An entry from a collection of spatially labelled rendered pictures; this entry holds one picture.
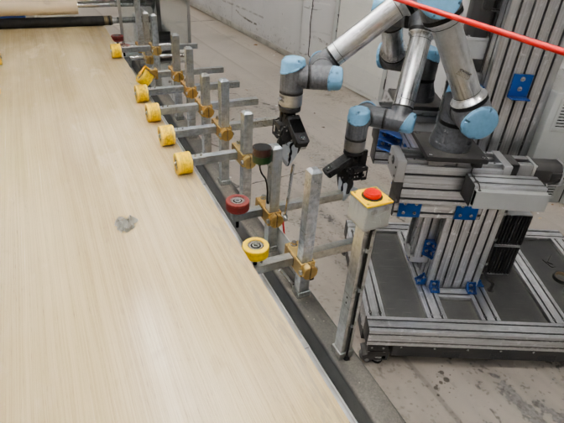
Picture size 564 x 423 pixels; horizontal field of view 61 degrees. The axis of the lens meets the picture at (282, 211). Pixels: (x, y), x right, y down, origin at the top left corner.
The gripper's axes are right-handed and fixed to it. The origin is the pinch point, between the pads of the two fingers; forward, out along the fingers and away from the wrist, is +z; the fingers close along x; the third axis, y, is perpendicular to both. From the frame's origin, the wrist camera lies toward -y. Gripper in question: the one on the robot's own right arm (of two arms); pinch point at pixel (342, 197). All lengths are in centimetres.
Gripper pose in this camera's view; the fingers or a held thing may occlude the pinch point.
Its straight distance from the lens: 183.2
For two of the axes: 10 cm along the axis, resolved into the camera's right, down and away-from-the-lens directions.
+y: 9.1, -1.9, 3.8
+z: -0.6, 8.3, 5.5
